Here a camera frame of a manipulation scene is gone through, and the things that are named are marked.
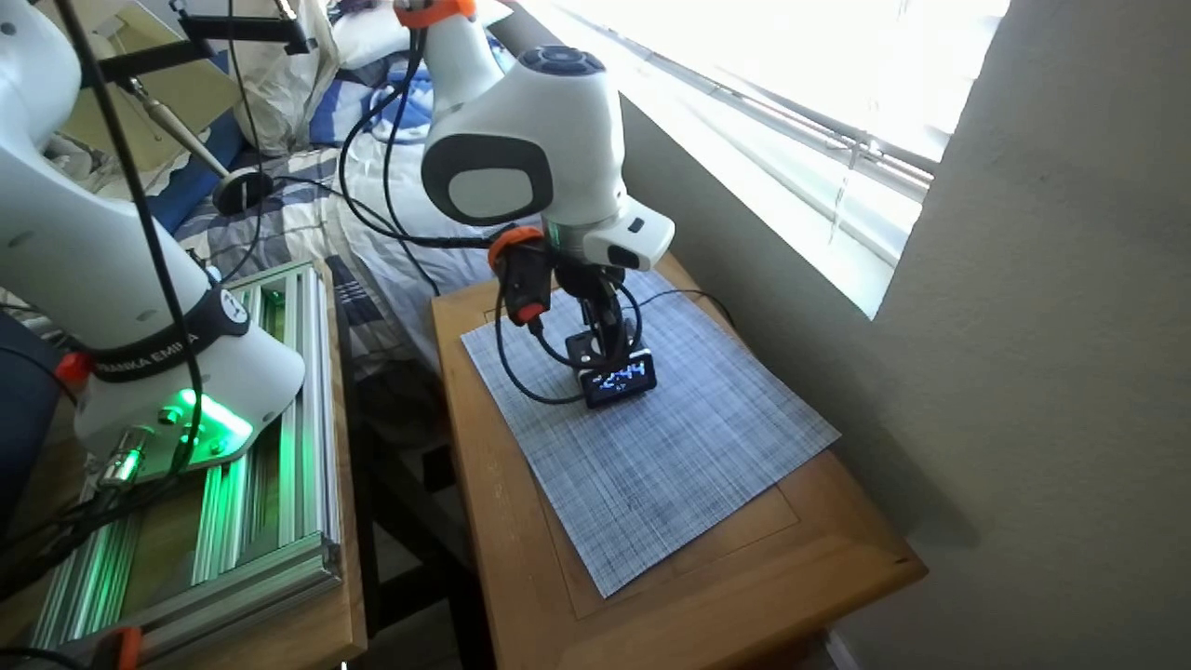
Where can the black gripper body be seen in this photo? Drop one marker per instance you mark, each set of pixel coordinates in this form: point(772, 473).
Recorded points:
point(592, 290)

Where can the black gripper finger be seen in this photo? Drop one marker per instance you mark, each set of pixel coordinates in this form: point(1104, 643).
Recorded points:
point(625, 336)
point(586, 344)

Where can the grey woven placemat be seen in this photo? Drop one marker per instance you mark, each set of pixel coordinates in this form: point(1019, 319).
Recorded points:
point(673, 459)

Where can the white bed sheet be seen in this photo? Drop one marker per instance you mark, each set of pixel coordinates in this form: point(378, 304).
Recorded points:
point(411, 284)

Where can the blue white patterned blanket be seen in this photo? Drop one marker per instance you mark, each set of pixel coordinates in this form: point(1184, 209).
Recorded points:
point(374, 114)

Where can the wooden side table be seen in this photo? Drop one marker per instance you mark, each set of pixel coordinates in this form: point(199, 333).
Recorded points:
point(744, 596)

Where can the black tripod stand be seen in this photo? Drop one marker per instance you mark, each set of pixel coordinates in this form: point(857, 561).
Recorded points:
point(189, 123)

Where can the orange clamp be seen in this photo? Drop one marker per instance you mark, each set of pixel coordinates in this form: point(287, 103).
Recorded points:
point(123, 649)

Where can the black orange wrist camera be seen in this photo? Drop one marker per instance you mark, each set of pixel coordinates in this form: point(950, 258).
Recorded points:
point(522, 278)

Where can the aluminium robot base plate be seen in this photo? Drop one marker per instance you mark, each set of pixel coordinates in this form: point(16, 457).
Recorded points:
point(272, 495)

